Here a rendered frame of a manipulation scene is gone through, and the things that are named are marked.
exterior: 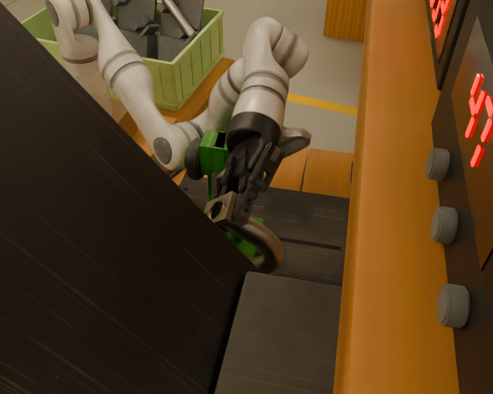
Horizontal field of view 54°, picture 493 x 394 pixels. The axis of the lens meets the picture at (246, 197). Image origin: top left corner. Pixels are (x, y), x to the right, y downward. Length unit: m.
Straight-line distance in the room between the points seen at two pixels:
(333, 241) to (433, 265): 0.87
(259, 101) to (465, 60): 0.51
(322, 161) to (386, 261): 1.09
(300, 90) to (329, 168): 2.03
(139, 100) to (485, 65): 0.90
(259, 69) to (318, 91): 2.52
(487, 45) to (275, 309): 0.39
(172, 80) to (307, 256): 0.77
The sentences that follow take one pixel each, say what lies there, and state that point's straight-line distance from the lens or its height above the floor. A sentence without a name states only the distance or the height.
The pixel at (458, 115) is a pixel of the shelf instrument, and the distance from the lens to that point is 0.19.
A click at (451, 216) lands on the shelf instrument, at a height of 1.56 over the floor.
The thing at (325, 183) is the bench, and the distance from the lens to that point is 1.20.
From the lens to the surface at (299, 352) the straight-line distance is 0.50.
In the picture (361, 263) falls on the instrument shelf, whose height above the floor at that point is 1.54.
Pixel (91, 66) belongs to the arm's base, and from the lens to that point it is 1.26.
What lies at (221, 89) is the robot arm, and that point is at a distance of 0.87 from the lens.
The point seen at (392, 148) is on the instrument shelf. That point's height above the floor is 1.54.
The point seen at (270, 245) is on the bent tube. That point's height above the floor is 1.18.
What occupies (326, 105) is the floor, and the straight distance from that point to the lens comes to 3.12.
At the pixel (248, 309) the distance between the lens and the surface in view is 0.52.
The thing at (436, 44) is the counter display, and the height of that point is 1.55.
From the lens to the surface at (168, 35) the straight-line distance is 1.81.
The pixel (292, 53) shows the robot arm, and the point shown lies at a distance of 0.80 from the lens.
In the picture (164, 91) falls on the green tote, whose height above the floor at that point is 0.86.
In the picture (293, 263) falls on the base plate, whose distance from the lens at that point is 1.00.
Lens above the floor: 1.67
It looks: 44 degrees down
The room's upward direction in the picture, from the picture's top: straight up
